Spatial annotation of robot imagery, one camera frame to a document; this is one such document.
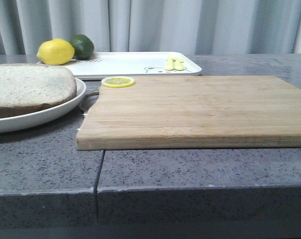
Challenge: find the yellow lemon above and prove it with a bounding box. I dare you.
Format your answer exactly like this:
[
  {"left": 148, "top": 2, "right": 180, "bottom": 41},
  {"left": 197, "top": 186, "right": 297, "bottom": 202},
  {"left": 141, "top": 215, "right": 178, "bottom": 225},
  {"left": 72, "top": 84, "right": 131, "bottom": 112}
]
[{"left": 37, "top": 38, "right": 75, "bottom": 65}]

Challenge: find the wooden cutting board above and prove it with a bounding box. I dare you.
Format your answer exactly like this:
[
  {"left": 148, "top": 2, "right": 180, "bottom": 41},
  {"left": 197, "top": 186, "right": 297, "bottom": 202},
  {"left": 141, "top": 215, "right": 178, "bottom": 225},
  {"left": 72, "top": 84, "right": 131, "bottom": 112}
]
[{"left": 77, "top": 76, "right": 301, "bottom": 150}]

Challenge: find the metal cutting board handle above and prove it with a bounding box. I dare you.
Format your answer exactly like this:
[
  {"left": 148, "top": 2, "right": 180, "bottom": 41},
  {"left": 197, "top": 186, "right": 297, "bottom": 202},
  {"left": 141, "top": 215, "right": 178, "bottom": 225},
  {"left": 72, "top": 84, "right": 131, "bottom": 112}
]
[{"left": 79, "top": 91, "right": 99, "bottom": 113}]

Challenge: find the grey curtain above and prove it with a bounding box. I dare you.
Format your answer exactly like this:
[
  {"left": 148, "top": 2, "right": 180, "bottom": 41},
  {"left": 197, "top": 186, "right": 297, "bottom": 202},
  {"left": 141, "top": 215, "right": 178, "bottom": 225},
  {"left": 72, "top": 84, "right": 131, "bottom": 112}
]
[{"left": 0, "top": 0, "right": 301, "bottom": 55}]

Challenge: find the white rectangular tray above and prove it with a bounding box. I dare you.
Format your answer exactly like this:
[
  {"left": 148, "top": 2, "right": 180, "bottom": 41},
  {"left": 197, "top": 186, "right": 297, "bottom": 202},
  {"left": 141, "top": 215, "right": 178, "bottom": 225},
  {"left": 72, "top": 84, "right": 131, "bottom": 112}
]
[{"left": 64, "top": 52, "right": 201, "bottom": 81}]

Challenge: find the green lime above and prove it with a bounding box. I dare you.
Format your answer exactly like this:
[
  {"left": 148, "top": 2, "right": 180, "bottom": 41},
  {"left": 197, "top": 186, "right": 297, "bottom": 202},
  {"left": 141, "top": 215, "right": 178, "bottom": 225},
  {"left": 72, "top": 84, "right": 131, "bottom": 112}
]
[{"left": 70, "top": 34, "right": 95, "bottom": 60}]

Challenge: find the white round plate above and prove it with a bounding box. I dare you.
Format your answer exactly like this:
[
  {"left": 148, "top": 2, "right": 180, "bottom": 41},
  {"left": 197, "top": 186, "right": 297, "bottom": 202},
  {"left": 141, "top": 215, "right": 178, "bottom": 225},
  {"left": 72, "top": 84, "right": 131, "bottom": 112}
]
[{"left": 0, "top": 78, "right": 86, "bottom": 133}]

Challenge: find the white bread slice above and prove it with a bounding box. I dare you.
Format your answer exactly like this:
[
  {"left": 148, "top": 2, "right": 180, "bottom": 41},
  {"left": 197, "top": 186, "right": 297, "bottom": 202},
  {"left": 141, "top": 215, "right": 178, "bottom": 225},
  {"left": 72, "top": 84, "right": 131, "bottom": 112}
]
[{"left": 0, "top": 63, "right": 77, "bottom": 119}]

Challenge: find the lemon slice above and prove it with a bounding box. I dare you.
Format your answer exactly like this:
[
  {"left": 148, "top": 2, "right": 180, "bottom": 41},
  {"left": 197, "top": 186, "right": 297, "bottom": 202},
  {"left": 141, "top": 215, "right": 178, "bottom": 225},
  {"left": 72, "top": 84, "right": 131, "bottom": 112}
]
[{"left": 101, "top": 76, "right": 135, "bottom": 88}]

